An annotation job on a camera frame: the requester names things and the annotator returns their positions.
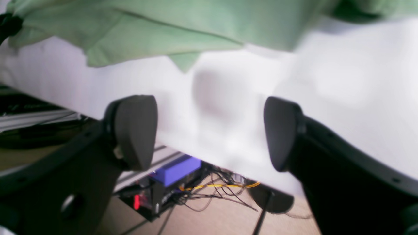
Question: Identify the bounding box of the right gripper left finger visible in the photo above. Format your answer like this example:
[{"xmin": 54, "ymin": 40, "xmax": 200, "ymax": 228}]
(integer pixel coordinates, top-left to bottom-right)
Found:
[{"xmin": 0, "ymin": 95, "xmax": 158, "ymax": 235}]

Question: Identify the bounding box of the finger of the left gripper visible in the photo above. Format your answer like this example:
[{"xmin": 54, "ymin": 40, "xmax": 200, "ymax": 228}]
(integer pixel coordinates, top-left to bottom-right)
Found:
[{"xmin": 0, "ymin": 13, "xmax": 23, "ymax": 45}]

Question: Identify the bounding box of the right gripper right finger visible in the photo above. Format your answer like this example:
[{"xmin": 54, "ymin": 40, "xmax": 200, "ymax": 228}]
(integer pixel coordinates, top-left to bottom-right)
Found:
[{"xmin": 263, "ymin": 96, "xmax": 418, "ymax": 235}]

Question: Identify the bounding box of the green T-shirt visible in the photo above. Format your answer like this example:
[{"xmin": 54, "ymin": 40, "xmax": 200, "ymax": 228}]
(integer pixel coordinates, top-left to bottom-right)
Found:
[{"xmin": 3, "ymin": 0, "xmax": 417, "ymax": 72}]

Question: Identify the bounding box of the black electronics box red light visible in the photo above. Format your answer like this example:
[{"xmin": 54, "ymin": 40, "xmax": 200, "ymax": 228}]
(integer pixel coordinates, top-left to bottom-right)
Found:
[{"xmin": 116, "ymin": 168, "xmax": 209, "ymax": 222}]

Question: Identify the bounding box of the blue box under table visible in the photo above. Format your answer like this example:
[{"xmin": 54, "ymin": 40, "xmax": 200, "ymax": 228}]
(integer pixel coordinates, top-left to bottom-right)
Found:
[{"xmin": 148, "ymin": 155, "xmax": 202, "ymax": 187}]

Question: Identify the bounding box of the aluminium frame with cables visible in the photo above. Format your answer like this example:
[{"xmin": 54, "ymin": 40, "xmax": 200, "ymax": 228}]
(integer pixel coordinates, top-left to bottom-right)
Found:
[{"xmin": 0, "ymin": 85, "xmax": 95, "ymax": 149}]

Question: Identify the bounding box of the yellow cable on floor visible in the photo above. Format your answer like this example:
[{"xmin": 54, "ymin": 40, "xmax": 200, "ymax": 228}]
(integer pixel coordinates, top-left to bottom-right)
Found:
[{"xmin": 178, "ymin": 181, "xmax": 261, "ymax": 192}]

